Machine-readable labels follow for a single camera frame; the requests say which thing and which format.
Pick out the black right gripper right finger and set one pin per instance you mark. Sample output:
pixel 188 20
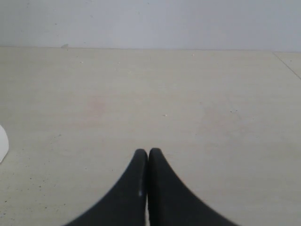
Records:
pixel 171 202

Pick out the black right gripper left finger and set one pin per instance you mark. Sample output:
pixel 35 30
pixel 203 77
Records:
pixel 125 203

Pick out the white mannequin head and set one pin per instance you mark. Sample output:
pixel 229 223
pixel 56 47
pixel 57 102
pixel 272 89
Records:
pixel 4 144

